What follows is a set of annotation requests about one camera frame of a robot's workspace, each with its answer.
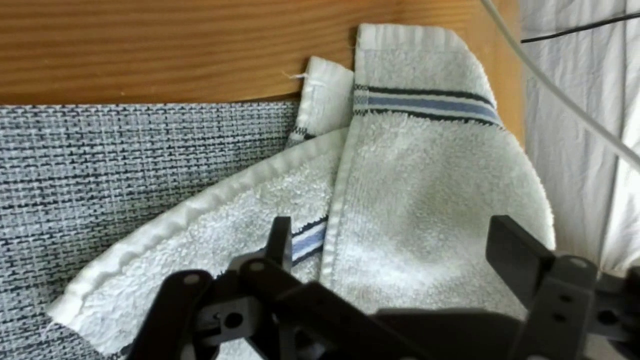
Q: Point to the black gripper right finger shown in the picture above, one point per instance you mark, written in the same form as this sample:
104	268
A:
567	292

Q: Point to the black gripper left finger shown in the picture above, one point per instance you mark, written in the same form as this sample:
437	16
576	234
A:
193	312

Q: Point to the white towel with blue stripes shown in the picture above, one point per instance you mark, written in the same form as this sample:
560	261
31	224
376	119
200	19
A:
427	186

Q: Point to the grey woven placemat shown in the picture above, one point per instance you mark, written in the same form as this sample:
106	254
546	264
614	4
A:
120	180

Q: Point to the white duvet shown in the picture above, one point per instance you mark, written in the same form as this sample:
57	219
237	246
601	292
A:
587	132

